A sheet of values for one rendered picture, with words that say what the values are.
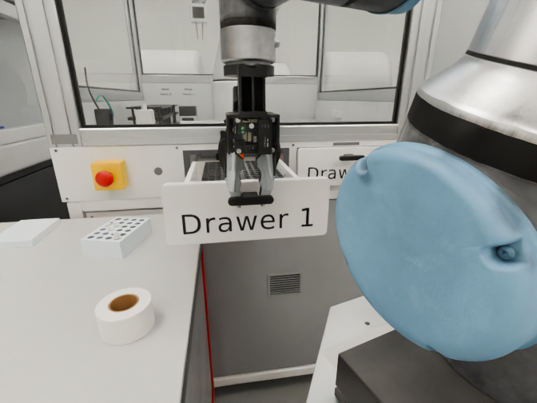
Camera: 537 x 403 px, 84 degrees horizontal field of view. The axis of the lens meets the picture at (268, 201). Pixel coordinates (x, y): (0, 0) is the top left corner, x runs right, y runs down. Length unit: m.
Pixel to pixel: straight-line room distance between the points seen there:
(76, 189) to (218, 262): 0.44
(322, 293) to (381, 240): 0.94
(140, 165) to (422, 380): 0.76
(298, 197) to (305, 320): 0.70
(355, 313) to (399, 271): 0.32
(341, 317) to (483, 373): 0.20
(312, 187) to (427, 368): 0.31
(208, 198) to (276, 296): 0.62
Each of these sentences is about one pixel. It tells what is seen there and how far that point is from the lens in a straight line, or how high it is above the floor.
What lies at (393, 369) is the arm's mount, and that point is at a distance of 0.35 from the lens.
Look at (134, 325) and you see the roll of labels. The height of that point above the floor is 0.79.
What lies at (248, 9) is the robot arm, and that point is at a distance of 0.43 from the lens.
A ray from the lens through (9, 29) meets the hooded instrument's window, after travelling 1.65.
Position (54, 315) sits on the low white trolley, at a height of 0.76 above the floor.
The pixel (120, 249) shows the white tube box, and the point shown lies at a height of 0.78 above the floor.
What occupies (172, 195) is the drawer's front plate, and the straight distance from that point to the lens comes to 0.52.
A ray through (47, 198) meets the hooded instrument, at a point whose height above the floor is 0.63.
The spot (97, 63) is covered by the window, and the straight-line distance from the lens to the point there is 0.89.
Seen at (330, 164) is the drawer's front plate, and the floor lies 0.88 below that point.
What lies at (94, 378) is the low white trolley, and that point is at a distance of 0.44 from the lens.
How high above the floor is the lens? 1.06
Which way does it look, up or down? 19 degrees down
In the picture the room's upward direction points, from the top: straight up
